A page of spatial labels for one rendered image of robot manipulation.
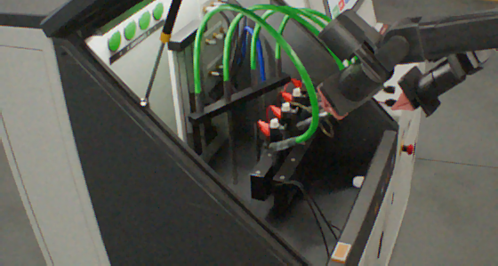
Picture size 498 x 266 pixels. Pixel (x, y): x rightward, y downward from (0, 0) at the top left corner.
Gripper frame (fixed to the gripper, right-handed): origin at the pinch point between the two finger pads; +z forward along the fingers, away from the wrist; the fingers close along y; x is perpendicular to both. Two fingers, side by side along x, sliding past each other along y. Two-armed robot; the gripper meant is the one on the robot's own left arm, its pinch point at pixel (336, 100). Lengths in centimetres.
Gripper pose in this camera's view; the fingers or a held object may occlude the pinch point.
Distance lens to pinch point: 104.1
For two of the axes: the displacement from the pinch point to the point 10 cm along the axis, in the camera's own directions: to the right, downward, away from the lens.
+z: -2.0, 2.4, 9.5
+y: -8.1, 5.0, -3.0
